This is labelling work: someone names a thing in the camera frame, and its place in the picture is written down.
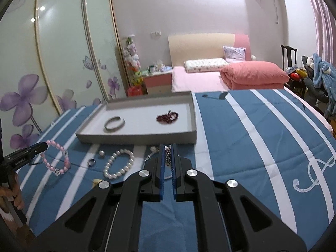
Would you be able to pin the blue white striped blanket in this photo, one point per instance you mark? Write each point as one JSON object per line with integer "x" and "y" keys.
{"x": 262, "y": 141}

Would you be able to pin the white wall socket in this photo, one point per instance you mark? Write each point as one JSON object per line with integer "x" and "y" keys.
{"x": 155, "y": 33}

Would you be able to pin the silver bangle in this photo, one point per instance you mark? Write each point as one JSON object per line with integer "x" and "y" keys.
{"x": 114, "y": 124}

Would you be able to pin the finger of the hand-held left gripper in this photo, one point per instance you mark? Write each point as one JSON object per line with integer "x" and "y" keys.
{"x": 39, "y": 144}
{"x": 39, "y": 150}

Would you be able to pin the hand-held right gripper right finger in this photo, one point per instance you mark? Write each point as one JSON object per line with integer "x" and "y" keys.
{"x": 174, "y": 181}

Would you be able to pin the blue plush garment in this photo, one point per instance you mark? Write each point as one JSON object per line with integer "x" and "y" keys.
{"x": 324, "y": 73}

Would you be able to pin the beige pink bed headboard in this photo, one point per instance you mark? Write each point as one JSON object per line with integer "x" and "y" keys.
{"x": 199, "y": 47}

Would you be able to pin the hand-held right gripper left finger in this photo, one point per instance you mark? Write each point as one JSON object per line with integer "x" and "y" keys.
{"x": 161, "y": 174}

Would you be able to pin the flower print sliding wardrobe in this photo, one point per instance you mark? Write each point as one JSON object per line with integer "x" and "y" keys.
{"x": 60, "y": 44}

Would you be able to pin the clutter of bottles and tissues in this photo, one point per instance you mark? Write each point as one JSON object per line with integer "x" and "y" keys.
{"x": 158, "y": 68}

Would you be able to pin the plush toy column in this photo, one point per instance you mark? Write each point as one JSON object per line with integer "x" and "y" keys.
{"x": 132, "y": 57}

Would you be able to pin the white patterned pillow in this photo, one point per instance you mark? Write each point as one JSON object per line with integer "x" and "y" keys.
{"x": 204, "y": 65}

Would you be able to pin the pink curtain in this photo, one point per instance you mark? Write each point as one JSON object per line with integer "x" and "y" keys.
{"x": 323, "y": 18}

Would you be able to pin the person's left hand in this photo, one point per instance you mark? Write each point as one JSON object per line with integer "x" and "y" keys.
{"x": 17, "y": 197}

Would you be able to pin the folded pink quilt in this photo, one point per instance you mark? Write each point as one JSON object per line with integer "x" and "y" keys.
{"x": 252, "y": 74}

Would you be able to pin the dark wooden chair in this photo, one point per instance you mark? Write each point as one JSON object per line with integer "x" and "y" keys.
{"x": 288, "y": 56}

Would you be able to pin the grey cardboard tray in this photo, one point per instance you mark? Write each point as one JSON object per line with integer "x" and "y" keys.
{"x": 147, "y": 115}

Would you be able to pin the small silver earring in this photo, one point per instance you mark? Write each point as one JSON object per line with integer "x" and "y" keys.
{"x": 101, "y": 153}

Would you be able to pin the red wastebasket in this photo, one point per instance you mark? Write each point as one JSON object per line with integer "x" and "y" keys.
{"x": 134, "y": 91}

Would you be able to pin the pink bed sheet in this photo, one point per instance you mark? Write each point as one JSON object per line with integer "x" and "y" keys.
{"x": 194, "y": 81}

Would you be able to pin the purple patterned pillow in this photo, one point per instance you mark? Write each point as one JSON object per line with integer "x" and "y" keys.
{"x": 234, "y": 54}

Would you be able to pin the pink beige nightstand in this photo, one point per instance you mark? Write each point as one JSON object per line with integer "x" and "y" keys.
{"x": 158, "y": 82}

